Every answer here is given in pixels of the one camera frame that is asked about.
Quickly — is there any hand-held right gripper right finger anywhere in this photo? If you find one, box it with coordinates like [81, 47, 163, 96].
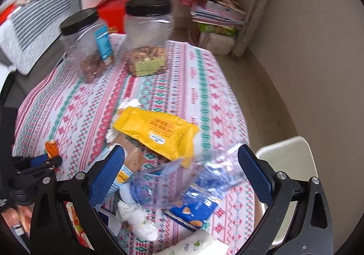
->
[237, 144, 334, 255]

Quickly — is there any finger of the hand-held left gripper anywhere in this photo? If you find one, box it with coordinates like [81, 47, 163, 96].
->
[13, 154, 50, 169]
[15, 155, 63, 179]

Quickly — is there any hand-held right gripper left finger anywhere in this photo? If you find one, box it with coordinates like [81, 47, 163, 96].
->
[30, 145, 126, 255]

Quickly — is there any orange wrapper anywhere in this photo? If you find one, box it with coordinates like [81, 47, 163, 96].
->
[45, 141, 59, 159]

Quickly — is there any clear plastic bag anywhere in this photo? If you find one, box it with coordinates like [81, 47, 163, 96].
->
[134, 143, 251, 211]

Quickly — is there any person's left hand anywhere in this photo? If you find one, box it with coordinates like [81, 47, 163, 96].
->
[0, 206, 32, 233]

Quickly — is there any brown paper packet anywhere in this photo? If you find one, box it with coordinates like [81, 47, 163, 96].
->
[114, 133, 148, 173]

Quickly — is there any white crumpled tissue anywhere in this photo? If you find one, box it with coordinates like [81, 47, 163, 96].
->
[116, 199, 159, 241]

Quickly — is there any red snack packet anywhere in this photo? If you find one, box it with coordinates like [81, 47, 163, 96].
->
[65, 201, 94, 255]

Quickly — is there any yellow plastic bag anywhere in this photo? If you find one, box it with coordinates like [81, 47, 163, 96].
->
[112, 106, 200, 169]

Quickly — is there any grey sofa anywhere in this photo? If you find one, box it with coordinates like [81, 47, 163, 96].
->
[0, 45, 67, 108]

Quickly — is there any white floral napkin pack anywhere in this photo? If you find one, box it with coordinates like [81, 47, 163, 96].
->
[159, 228, 228, 255]

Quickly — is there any patterned pink green tablecloth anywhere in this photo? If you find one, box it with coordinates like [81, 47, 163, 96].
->
[13, 35, 256, 255]

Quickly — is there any blue label plastic nut jar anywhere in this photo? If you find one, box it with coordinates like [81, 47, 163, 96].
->
[59, 8, 116, 83]

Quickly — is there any white striped cushion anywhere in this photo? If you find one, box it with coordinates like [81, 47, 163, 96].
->
[0, 0, 81, 75]

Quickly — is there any green packet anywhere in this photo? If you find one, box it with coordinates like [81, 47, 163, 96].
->
[198, 23, 238, 37]

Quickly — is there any clear bag of light nuts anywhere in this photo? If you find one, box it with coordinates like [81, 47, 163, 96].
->
[124, 0, 174, 78]

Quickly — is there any red cardboard box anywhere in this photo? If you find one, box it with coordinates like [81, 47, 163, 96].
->
[97, 0, 133, 35]

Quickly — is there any stack of papers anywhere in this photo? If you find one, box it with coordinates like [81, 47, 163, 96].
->
[190, 0, 246, 26]

